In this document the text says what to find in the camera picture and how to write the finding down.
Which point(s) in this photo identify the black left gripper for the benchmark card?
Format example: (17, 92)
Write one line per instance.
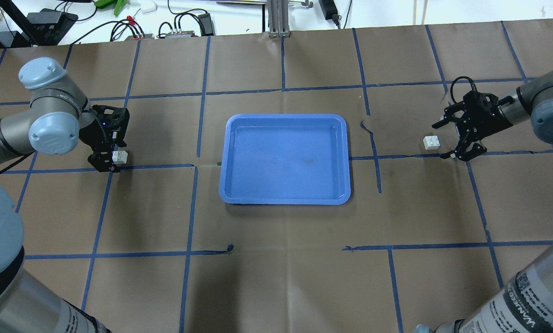
(90, 134)

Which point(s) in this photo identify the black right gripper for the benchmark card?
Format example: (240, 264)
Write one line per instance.
(497, 115)

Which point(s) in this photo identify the white building block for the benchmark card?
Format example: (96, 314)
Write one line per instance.
(431, 142)
(120, 157)

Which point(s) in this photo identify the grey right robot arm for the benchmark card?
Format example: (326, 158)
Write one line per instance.
(525, 303)

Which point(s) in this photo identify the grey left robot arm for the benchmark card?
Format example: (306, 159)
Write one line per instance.
(59, 116)

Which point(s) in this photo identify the blue plastic tray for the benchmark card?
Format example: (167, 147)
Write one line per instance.
(286, 159)

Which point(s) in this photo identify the black power adapter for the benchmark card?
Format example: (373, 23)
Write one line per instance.
(330, 11)

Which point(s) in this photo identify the aluminium extrusion post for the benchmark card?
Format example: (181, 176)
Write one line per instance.
(278, 18)

